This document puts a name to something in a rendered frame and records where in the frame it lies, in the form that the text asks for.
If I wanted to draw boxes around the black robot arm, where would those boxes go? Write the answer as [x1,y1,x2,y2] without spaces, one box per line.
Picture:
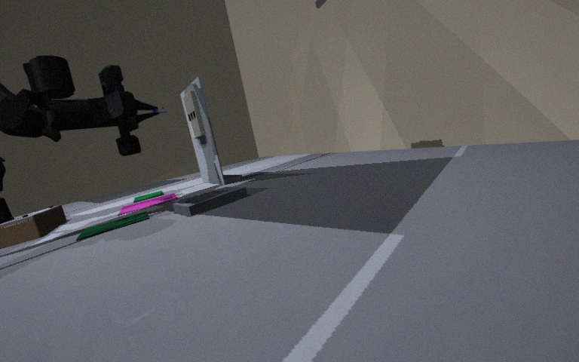
[0,56,138,142]

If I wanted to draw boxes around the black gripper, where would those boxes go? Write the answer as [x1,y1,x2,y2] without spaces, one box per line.
[80,65,159,156]

